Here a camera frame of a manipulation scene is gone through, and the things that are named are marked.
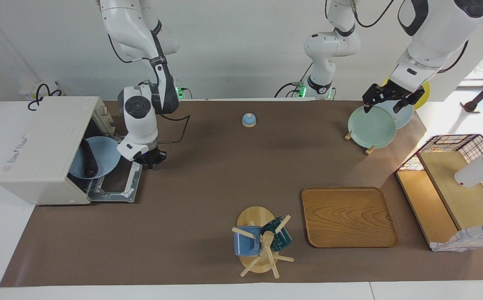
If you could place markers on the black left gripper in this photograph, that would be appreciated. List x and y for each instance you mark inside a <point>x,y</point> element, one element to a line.
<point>391,91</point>

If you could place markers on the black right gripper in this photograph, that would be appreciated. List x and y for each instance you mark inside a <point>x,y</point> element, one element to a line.
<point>147,155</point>

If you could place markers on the light blue round plate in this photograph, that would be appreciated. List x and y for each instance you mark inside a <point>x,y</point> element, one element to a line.
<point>106,156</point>

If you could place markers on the dark purple eggplant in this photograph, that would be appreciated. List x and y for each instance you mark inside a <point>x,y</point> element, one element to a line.
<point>89,160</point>

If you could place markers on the beige toaster oven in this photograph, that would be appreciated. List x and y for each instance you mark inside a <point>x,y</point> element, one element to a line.
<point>41,146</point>

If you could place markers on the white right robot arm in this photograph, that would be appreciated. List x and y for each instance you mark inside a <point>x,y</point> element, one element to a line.
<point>141,116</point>

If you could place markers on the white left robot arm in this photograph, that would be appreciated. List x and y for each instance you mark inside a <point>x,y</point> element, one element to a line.
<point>433,33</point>

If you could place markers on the whitish blue plate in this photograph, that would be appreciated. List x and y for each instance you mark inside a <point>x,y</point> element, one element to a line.
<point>404,118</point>

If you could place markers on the pale green plate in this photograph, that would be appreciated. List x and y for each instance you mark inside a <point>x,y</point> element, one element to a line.
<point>371,127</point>

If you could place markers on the yellow plate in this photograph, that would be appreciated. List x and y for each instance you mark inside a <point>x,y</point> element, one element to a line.
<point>426,93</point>

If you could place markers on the wooden peg dish rack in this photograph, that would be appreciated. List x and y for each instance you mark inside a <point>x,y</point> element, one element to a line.
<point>368,150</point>

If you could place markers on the brown table mat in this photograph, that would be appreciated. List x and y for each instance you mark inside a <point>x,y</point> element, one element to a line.
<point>183,233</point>

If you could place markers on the small blue lid wooden knob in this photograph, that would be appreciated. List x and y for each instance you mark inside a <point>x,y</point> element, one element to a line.
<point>248,120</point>

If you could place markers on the wooden mug tree stand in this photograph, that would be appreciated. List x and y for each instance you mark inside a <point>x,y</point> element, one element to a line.
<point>252,214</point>

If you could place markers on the white bottle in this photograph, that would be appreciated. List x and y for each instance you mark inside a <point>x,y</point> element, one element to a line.
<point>475,171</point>

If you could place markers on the blue mug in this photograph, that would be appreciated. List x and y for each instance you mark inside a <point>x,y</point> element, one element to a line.
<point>245,243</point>

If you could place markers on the rectangular wooden tray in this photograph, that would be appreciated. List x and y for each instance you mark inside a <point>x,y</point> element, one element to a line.
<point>350,221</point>

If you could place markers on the dark green mug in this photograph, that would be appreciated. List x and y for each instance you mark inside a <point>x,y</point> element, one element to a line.
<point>281,237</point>

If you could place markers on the white power strip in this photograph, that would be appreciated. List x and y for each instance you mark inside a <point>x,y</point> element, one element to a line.
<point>26,89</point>

